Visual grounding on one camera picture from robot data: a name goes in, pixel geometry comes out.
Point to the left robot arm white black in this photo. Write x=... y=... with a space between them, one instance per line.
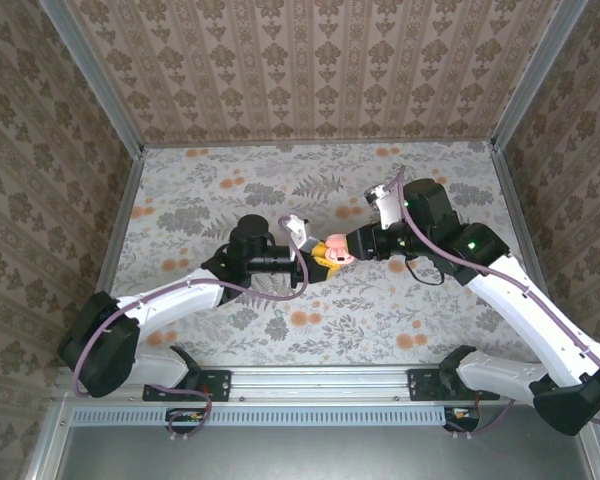
x=175 y=300

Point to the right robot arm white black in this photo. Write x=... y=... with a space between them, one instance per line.
x=525 y=315

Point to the grey metal shelf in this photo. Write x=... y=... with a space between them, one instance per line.
x=320 y=455

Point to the small black electronics box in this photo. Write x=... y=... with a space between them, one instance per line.
x=185 y=416
x=460 y=415

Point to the aluminium table side rail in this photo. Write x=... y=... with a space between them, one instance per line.
x=122 y=220
x=515 y=215

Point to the aluminium base extrusion rail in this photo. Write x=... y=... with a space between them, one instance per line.
x=320 y=382

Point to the aluminium frame post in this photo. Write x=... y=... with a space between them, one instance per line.
x=535 y=75
x=95 y=80

